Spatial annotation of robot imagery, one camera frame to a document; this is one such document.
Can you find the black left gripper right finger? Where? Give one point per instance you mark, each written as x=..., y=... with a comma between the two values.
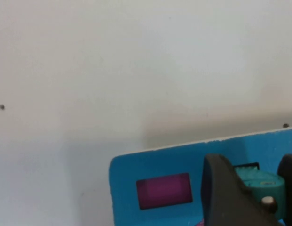
x=290, y=188

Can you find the blue wooden puzzle board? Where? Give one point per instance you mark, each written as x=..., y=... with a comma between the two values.
x=127, y=169

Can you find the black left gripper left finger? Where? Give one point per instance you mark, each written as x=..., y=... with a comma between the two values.
x=221, y=193

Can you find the teal fish numbered two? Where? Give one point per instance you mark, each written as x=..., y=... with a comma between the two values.
x=258, y=181

